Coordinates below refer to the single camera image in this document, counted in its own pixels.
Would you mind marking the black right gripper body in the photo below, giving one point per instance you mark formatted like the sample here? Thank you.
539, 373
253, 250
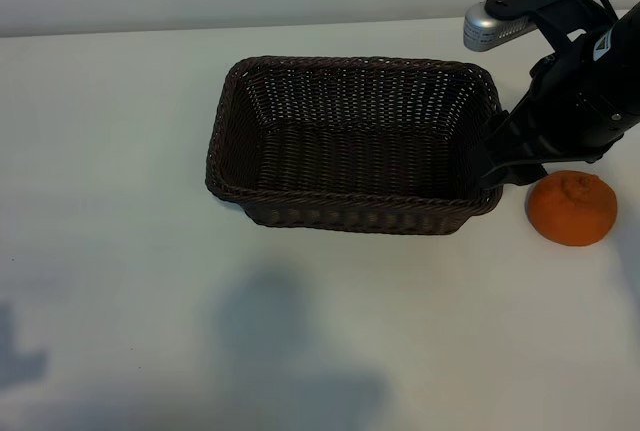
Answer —
580, 106

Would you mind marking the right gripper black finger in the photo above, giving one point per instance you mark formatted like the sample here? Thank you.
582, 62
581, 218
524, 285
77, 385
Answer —
498, 124
492, 173

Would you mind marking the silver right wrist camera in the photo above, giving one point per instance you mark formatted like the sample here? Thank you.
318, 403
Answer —
482, 33

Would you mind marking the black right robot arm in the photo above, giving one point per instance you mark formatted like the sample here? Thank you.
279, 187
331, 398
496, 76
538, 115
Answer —
632, 36

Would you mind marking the orange mandarin fruit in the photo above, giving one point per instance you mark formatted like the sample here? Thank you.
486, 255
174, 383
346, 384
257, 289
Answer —
572, 213

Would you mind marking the dark brown wicker basket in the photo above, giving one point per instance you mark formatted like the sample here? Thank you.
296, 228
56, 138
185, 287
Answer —
350, 161

